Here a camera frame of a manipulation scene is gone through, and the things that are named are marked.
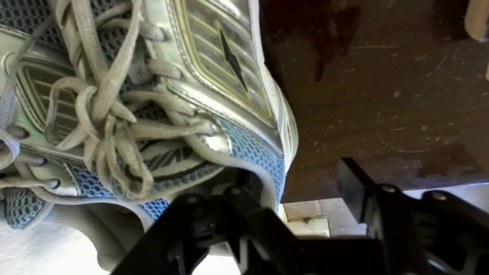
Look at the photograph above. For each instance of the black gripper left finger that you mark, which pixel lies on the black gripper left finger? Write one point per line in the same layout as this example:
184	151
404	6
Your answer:
204	234

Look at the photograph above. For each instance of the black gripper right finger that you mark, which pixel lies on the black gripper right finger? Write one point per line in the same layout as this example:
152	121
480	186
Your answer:
428	234

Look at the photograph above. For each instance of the grey blue mesh sneaker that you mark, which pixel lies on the grey blue mesh sneaker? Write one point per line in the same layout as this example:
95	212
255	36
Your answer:
153	101

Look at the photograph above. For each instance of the beige small box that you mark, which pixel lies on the beige small box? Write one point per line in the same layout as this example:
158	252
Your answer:
306	218

